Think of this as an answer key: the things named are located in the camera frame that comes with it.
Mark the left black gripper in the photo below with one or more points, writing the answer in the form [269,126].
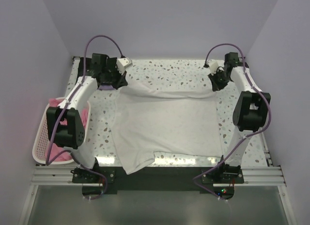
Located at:
[121,81]

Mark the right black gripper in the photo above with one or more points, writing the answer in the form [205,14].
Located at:
[216,86]

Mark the white t shirt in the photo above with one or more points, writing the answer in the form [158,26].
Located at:
[172,121]

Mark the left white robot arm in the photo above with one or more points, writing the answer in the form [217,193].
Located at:
[64,122]

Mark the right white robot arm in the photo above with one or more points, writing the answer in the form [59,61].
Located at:
[249,115]

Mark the folded lavender t shirt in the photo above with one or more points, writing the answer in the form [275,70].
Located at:
[105,87]

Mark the folded black t shirt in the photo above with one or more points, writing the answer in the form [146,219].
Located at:
[81,66]

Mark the pink t shirt in basket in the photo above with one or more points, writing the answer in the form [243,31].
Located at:
[55,150]

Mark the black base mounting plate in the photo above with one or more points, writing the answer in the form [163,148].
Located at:
[110,180]

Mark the white plastic laundry basket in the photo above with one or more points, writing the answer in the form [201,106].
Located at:
[41,143]

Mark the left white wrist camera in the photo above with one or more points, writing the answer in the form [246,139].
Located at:
[123,64]

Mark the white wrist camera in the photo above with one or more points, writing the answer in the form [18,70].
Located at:
[212,65]
[123,64]

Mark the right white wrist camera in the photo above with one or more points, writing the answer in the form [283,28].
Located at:
[212,65]

